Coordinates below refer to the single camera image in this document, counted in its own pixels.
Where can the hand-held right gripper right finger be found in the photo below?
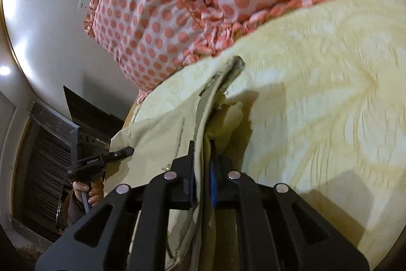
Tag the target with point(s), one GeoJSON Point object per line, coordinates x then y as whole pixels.
{"type": "Point", "coordinates": [213, 187]}

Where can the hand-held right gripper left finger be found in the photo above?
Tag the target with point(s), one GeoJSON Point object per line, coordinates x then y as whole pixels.
{"type": "Point", "coordinates": [191, 185]}

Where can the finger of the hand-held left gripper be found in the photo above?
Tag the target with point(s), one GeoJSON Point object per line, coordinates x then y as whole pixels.
{"type": "Point", "coordinates": [122, 152]}

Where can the beige pants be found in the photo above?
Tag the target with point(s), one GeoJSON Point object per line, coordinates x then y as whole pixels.
{"type": "Point", "coordinates": [203, 131]}

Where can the person's left forearm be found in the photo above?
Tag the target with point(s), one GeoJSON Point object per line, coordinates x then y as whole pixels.
{"type": "Point", "coordinates": [73, 210]}

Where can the person's left hand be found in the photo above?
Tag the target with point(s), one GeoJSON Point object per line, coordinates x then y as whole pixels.
{"type": "Point", "coordinates": [90, 193]}

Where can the dark wooden furniture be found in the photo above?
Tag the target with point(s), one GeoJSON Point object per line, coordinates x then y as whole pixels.
{"type": "Point", "coordinates": [60, 160]}

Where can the yellow patterned bedsheet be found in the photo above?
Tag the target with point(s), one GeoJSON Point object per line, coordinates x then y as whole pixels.
{"type": "Point", "coordinates": [317, 93]}

